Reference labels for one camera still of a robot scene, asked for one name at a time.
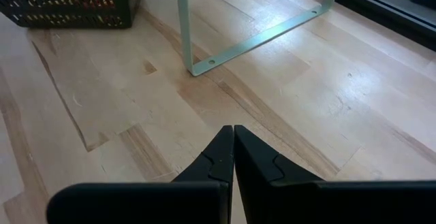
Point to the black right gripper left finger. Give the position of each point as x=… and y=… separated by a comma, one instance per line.
x=214, y=169

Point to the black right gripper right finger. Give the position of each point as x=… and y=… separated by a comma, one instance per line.
x=255, y=169

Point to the green perforated metal shelf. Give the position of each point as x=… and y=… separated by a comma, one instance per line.
x=184, y=30

